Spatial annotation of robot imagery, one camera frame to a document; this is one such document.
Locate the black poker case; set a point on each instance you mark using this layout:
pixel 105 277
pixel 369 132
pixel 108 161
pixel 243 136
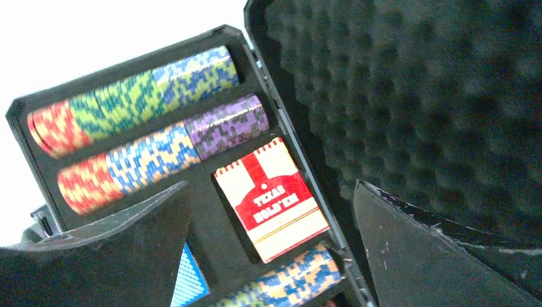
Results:
pixel 437 103

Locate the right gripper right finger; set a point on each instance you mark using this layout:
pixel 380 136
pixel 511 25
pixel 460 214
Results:
pixel 417 258

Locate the blue card deck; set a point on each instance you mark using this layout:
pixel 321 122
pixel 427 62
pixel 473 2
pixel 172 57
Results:
pixel 191 284

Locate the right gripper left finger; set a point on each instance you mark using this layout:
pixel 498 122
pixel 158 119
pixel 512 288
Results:
pixel 130 258

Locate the red card deck box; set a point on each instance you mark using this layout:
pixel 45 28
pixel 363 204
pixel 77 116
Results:
pixel 271 200

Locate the blue orange chip row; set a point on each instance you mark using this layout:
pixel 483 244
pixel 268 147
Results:
pixel 292 284

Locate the green chip row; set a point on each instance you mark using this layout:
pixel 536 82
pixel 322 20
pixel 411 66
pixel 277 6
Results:
pixel 81 120

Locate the purple blue chip row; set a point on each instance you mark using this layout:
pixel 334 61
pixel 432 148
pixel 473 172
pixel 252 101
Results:
pixel 112 175

